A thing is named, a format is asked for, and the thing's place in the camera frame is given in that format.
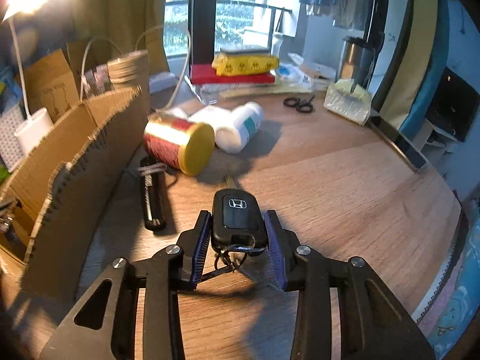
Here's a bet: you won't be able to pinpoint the plain white bottle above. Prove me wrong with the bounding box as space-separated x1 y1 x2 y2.
187 106 236 127

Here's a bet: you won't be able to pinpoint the white woven plastic basket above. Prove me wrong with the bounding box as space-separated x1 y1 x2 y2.
0 103 28 170

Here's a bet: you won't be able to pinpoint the white bottle teal label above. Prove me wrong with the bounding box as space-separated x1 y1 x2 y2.
215 102 264 154

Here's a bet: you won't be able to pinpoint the steel thermos mug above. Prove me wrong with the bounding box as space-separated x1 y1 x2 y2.
339 37 376 83

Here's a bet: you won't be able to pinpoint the black car key fob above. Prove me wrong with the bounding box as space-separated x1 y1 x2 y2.
211 174 268 274

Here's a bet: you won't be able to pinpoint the yellow printed packet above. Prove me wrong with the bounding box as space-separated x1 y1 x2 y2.
212 53 280 77

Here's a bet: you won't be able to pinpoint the flat red box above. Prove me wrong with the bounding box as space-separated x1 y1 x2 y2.
190 64 275 85

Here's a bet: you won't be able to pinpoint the white paper packets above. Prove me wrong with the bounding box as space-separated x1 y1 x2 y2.
279 53 338 91

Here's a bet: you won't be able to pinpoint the red gold can yellow lid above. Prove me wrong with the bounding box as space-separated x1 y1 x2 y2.
143 115 215 176

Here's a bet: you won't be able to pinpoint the dark flat sponge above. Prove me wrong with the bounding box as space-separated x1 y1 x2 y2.
220 46 271 57

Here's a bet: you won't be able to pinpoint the beige curtain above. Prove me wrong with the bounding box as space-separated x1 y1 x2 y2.
71 0 169 74

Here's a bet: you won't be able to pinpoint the black folding knife with cord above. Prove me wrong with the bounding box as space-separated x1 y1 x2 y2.
138 157 168 232

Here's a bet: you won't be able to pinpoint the flattened printed cardboard box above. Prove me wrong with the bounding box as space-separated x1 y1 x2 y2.
22 39 113 124

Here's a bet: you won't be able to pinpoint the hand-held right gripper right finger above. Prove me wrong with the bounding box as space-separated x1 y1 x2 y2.
262 209 437 360

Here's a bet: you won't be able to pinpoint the printed bedding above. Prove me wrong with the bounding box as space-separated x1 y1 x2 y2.
412 202 480 360

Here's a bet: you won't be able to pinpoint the white looped cable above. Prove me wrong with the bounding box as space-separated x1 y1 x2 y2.
134 25 193 111

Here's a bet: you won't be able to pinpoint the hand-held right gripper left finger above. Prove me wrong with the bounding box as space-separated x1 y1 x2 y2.
39 210 212 360

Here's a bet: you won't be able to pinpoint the white desk lamp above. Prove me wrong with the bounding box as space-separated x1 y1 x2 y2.
0 0 61 159

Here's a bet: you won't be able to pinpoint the black scissors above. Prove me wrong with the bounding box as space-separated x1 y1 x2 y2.
283 95 316 113

